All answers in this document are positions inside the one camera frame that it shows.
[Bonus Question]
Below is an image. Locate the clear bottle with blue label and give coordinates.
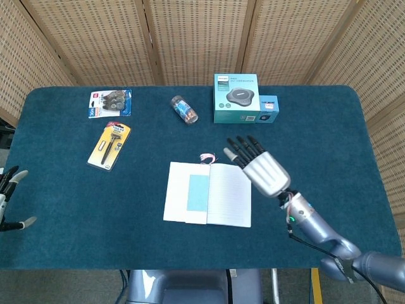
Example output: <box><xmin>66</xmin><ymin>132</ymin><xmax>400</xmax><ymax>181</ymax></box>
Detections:
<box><xmin>170</xmin><ymin>94</ymin><xmax>199</xmax><ymax>125</ymax></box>

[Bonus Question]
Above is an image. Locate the black cable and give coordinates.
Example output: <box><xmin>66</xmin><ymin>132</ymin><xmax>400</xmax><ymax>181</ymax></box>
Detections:
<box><xmin>225</xmin><ymin>269</ymin><xmax>234</xmax><ymax>304</ymax></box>

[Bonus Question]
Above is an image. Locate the white metal pole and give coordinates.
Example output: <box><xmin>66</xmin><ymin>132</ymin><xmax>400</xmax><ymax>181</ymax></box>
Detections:
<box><xmin>271</xmin><ymin>268</ymin><xmax>281</xmax><ymax>304</ymax></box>

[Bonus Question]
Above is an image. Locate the open lined notebook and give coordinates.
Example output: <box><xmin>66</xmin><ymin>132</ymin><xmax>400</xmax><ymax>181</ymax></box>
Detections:
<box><xmin>163</xmin><ymin>161</ymin><xmax>252</xmax><ymax>228</ymax></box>

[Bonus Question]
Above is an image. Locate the light blue tasselled bookmark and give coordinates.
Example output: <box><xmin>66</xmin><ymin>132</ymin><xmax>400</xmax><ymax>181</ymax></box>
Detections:
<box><xmin>185</xmin><ymin>153</ymin><xmax>219</xmax><ymax>224</ymax></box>

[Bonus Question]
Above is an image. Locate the blue cable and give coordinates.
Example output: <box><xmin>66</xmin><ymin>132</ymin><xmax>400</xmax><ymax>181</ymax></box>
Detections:
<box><xmin>116</xmin><ymin>269</ymin><xmax>130</xmax><ymax>304</ymax></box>

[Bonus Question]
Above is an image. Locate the correction tape blister pack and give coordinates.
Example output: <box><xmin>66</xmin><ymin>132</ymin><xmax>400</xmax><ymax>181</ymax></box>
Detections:
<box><xmin>88</xmin><ymin>89</ymin><xmax>133</xmax><ymax>120</ymax></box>

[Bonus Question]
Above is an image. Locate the razor in yellow pack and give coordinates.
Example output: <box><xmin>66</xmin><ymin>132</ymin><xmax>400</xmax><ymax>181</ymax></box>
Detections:
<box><xmin>87</xmin><ymin>121</ymin><xmax>132</xmax><ymax>172</ymax></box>

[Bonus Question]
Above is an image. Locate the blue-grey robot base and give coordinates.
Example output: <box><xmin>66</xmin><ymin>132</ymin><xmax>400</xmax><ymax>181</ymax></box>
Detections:
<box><xmin>126</xmin><ymin>269</ymin><xmax>263</xmax><ymax>304</ymax></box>

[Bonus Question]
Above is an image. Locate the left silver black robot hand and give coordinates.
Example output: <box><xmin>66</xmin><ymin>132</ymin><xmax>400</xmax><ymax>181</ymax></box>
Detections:
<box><xmin>0</xmin><ymin>165</ymin><xmax>38</xmax><ymax>232</ymax></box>

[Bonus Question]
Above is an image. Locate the bamboo folding screen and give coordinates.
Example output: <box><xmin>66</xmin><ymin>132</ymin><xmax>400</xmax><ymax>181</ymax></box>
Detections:
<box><xmin>0</xmin><ymin>0</ymin><xmax>405</xmax><ymax>304</ymax></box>

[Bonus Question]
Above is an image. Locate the teal speaker box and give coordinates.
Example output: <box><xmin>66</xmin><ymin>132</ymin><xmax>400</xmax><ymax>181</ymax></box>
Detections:
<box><xmin>213</xmin><ymin>73</ymin><xmax>261</xmax><ymax>124</ymax></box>

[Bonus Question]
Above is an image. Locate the dark blue table cloth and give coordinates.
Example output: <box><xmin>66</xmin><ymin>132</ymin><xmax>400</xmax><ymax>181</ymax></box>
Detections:
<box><xmin>0</xmin><ymin>84</ymin><xmax>396</xmax><ymax>270</ymax></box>

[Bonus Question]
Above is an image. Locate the small blue box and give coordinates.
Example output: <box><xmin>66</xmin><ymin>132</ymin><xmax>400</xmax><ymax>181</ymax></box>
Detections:
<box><xmin>259</xmin><ymin>95</ymin><xmax>280</xmax><ymax>124</ymax></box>

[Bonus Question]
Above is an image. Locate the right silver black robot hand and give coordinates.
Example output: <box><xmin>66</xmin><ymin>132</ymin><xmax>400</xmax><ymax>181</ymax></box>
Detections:
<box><xmin>223</xmin><ymin>135</ymin><xmax>291</xmax><ymax>199</ymax></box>

